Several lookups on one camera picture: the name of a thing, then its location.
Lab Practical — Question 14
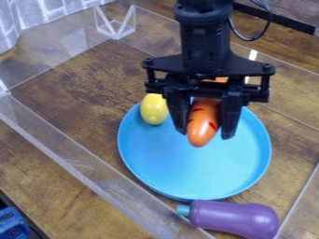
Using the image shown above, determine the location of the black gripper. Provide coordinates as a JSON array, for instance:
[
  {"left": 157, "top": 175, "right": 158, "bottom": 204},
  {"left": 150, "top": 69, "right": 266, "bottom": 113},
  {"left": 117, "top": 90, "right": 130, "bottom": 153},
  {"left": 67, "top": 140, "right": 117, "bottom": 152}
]
[{"left": 142, "top": 0, "right": 275, "bottom": 140}]

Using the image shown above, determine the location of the orange toy carrot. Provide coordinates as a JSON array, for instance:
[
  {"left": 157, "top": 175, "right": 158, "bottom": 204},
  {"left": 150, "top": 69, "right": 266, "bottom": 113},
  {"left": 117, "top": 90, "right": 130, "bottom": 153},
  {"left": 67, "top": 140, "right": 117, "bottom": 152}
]
[{"left": 186, "top": 76, "right": 230, "bottom": 148}]

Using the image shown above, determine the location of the blue plastic plate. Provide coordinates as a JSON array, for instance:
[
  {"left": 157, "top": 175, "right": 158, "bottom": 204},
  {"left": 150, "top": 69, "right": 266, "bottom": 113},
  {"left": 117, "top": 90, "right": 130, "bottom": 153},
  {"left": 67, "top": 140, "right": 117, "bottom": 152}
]
[{"left": 118, "top": 106, "right": 273, "bottom": 202}]

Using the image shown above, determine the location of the yellow toy lemon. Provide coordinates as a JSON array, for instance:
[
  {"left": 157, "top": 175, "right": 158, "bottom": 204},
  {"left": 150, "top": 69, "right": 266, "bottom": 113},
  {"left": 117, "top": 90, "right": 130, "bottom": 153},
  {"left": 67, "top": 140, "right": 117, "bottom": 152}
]
[{"left": 141, "top": 93, "right": 169, "bottom": 125}]

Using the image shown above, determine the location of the dark baseboard strip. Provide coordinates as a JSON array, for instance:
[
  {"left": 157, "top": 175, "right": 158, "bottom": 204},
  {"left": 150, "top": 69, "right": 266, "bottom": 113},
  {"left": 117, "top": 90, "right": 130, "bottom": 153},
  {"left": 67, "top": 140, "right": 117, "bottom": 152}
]
[{"left": 235, "top": 0, "right": 319, "bottom": 35}]

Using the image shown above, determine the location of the purple toy eggplant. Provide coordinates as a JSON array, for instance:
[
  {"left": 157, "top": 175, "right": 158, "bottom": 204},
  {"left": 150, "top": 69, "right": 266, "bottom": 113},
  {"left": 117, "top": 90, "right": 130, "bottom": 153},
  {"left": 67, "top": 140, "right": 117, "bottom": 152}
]
[{"left": 178, "top": 200, "right": 279, "bottom": 239}]

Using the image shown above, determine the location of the white grid curtain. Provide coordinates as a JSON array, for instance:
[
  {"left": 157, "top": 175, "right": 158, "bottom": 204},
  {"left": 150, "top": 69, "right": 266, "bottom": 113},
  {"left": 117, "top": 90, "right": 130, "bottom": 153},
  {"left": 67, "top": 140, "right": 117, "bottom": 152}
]
[{"left": 0, "top": 0, "right": 117, "bottom": 54}]

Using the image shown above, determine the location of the blue plastic crate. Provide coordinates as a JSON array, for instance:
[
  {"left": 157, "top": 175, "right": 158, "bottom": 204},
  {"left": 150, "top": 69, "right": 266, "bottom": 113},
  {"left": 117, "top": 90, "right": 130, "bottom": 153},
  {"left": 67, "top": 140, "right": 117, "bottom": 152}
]
[{"left": 0, "top": 206, "right": 31, "bottom": 239}]

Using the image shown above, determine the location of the black cable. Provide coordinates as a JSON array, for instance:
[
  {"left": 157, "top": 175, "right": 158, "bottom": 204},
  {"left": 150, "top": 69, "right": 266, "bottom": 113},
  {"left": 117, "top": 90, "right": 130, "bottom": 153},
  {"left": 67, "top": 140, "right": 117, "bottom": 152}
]
[{"left": 229, "top": 0, "right": 274, "bottom": 42}]

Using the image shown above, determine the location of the clear acrylic enclosure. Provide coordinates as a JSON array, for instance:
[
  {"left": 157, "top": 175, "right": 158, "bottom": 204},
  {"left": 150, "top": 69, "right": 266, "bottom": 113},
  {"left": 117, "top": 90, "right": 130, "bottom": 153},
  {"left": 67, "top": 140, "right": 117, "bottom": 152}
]
[{"left": 0, "top": 0, "right": 319, "bottom": 239}]

